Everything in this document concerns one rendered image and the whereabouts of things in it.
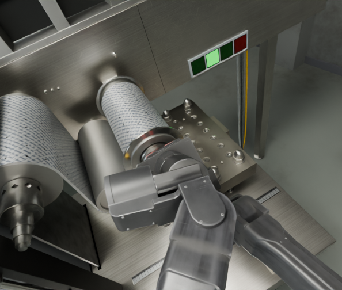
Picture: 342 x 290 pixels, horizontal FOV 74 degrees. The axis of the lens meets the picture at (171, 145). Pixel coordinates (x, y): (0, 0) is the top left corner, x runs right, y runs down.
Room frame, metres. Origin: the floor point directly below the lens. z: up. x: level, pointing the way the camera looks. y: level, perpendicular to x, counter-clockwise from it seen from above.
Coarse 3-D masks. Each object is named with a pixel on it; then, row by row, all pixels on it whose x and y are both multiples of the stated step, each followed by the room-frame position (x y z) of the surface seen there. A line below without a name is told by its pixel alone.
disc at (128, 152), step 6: (144, 132) 0.33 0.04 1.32; (150, 132) 0.33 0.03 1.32; (156, 132) 0.34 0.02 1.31; (162, 132) 0.34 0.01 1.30; (168, 132) 0.34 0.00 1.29; (174, 132) 0.34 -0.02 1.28; (138, 138) 0.33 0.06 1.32; (144, 138) 0.33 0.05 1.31; (180, 138) 0.35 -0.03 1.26; (132, 144) 0.33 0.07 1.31; (138, 144) 0.33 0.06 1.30; (126, 150) 0.32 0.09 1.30; (132, 150) 0.33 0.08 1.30; (126, 156) 0.32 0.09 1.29; (126, 162) 0.32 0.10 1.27; (126, 168) 0.32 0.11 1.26; (132, 168) 0.32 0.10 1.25
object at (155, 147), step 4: (152, 144) 0.33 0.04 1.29; (156, 144) 0.33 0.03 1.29; (160, 144) 0.33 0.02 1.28; (164, 144) 0.33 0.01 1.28; (148, 148) 0.32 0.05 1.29; (152, 148) 0.32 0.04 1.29; (156, 148) 0.32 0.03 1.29; (144, 152) 0.32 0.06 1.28; (148, 152) 0.31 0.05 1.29; (140, 156) 0.32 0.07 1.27; (144, 156) 0.32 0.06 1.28; (140, 160) 0.32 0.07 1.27; (144, 160) 0.31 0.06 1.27
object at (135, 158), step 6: (114, 84) 0.58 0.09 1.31; (150, 138) 0.33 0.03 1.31; (156, 138) 0.33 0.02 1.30; (162, 138) 0.33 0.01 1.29; (168, 138) 0.34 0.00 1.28; (174, 138) 0.34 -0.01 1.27; (144, 144) 0.33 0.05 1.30; (150, 144) 0.33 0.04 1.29; (138, 150) 0.32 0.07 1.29; (132, 156) 0.32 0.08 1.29; (138, 156) 0.32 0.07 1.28; (132, 162) 0.32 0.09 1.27; (138, 162) 0.32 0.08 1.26
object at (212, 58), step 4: (212, 52) 0.72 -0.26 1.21; (216, 52) 0.72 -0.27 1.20; (208, 56) 0.72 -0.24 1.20; (212, 56) 0.72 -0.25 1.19; (216, 56) 0.72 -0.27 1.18; (208, 60) 0.72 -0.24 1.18; (212, 60) 0.72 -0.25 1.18; (216, 60) 0.72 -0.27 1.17; (208, 64) 0.71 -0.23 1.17; (212, 64) 0.72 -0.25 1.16
